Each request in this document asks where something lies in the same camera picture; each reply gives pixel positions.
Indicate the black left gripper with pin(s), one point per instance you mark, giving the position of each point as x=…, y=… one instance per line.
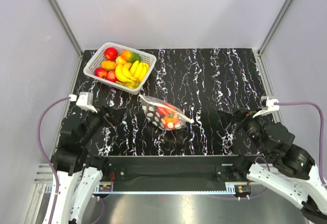
x=116, y=116

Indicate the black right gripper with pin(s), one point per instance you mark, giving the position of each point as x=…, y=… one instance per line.
x=244, y=116

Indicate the clear dotted zip top bag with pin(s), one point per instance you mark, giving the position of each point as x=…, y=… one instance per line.
x=149, y=106

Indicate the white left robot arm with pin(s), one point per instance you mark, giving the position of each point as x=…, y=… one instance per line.
x=75, y=172

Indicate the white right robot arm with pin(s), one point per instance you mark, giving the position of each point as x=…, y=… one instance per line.
x=298, y=180

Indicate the small red apple middle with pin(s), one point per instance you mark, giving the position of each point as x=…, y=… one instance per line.
x=111, y=76

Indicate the small red apple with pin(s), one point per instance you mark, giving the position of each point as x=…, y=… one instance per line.
x=100, y=73
x=111, y=76

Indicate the yellow banana bunch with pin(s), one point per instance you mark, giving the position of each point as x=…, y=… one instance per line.
x=131, y=75

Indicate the small red apple front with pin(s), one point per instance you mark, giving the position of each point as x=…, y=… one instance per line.
x=100, y=73

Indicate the white plastic fruit basket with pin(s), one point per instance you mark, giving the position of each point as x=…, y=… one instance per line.
x=98, y=58

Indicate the green orange mango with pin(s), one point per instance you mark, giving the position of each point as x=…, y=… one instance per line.
x=130, y=56

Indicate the red apple back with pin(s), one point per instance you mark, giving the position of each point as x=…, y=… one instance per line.
x=111, y=53

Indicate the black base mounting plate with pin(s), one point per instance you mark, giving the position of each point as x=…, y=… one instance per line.
x=174, y=166

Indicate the right connector board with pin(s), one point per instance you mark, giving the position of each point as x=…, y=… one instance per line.
x=244, y=188

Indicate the connector board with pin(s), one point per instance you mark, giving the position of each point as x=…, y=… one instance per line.
x=105, y=187
x=244, y=188

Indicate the left connector board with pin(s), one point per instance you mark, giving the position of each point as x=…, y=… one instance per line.
x=105, y=187

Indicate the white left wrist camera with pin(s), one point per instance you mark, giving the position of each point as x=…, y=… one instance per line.
x=84, y=101

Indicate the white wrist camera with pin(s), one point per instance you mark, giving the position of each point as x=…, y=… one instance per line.
x=269, y=105
x=84, y=101

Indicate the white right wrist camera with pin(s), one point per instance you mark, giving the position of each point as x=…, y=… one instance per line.
x=269, y=105

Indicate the aluminium front rail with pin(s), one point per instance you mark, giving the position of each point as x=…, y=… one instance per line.
x=217, y=184

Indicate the left aluminium frame post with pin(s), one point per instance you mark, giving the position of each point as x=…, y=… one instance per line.
x=58, y=12

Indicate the aluminium frame post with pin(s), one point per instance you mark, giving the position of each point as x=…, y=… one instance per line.
x=58, y=12
x=279, y=18

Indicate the right aluminium frame post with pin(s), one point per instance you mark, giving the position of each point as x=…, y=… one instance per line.
x=279, y=18

